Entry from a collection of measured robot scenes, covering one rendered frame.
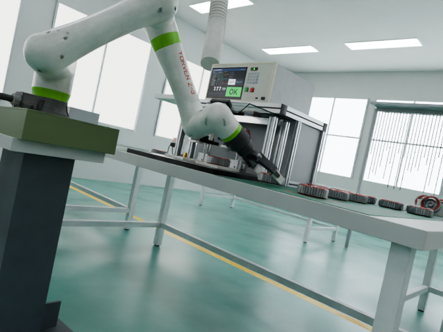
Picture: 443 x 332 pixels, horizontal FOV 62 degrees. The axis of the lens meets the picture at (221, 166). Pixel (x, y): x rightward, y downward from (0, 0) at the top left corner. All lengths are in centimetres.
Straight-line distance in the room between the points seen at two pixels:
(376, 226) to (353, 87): 784
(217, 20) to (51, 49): 229
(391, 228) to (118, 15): 101
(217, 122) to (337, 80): 781
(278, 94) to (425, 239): 109
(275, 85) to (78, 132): 96
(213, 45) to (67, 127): 211
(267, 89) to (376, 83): 691
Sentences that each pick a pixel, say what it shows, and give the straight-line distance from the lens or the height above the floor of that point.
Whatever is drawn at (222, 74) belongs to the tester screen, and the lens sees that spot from 205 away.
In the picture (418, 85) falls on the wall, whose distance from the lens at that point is 835.
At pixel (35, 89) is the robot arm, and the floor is 91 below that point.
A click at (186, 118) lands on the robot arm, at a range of 143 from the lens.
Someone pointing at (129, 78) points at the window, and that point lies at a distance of 695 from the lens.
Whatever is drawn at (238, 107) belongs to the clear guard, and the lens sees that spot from 155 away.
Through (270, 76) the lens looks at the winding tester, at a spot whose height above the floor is 125.
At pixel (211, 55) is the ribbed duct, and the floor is 162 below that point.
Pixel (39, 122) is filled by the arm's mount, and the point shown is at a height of 81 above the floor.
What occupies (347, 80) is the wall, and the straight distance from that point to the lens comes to 893.
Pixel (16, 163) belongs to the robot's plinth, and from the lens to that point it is 140.
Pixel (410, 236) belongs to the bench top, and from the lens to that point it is 103.
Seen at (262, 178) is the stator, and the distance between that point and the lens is 148.
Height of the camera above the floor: 82
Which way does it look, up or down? 1 degrees down
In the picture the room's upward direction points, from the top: 12 degrees clockwise
